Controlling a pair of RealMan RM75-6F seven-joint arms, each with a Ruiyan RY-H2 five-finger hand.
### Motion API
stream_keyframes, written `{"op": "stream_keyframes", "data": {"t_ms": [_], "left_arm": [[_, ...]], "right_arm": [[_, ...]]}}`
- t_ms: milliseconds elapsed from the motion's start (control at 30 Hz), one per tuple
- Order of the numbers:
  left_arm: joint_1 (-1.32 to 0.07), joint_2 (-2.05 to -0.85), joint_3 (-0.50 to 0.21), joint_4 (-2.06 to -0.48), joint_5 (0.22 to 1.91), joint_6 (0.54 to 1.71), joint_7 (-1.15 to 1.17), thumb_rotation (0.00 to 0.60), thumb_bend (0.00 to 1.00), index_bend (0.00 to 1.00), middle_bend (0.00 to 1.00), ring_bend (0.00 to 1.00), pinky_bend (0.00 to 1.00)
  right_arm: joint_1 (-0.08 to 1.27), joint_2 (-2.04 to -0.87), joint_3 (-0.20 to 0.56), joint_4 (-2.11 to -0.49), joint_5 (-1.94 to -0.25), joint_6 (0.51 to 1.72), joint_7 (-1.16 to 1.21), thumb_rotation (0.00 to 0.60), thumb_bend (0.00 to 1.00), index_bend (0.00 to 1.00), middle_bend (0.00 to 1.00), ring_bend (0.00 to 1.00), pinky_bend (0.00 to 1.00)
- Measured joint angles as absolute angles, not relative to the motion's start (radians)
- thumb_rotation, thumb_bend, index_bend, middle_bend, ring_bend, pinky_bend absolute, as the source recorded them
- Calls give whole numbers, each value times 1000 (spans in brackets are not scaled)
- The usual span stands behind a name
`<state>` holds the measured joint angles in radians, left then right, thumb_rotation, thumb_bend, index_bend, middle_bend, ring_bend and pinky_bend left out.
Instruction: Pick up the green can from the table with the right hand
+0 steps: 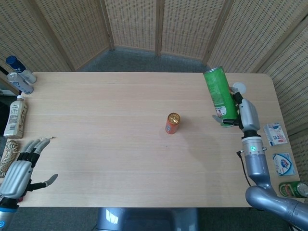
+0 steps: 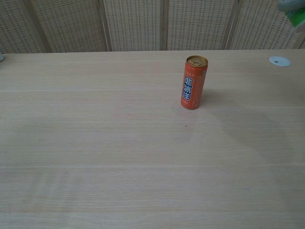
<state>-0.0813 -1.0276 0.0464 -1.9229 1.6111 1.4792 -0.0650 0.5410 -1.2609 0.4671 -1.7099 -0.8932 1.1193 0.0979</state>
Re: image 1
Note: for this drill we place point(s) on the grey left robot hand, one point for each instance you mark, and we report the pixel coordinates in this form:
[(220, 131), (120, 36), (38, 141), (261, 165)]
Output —
[(16, 175)]

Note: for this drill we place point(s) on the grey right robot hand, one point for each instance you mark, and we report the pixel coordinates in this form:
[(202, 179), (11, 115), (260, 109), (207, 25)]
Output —
[(250, 115)]

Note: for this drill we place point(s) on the green chips canister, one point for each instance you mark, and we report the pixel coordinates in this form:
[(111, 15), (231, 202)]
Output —
[(220, 96)]

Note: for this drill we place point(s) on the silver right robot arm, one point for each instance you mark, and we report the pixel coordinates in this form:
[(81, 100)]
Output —
[(257, 163)]

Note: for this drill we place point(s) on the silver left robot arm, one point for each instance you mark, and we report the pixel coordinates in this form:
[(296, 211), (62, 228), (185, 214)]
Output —
[(6, 216)]

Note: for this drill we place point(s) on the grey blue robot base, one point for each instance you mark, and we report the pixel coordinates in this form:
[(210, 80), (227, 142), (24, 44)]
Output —
[(146, 220)]

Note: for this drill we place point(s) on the white round table cap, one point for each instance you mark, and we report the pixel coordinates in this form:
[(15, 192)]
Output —
[(240, 86)]

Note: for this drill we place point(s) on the white tissue pack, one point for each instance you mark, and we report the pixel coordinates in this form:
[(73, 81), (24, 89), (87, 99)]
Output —
[(275, 134)]

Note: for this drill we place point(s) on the woven bamboo screen panel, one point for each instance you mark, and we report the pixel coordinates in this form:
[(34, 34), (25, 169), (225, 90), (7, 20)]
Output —
[(26, 36), (293, 84), (77, 31), (255, 36), (190, 26), (132, 24)]

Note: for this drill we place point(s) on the beige milk tea bottle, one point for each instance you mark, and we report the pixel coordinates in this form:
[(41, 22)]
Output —
[(15, 118)]

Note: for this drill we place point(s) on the blue white soap pack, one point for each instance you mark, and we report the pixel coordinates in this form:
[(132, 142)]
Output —
[(284, 164)]

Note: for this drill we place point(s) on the orange soda can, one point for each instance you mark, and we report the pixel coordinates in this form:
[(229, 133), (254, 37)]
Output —
[(172, 126)]

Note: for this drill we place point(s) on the green beer can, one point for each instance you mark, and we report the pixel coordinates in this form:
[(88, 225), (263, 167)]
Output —
[(291, 190)]

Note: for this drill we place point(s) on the clear bottle blue label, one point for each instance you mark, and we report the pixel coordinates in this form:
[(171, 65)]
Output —
[(20, 84)]

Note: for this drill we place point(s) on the blue cap white bottle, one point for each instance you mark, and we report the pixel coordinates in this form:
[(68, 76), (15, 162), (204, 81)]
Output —
[(20, 68)]

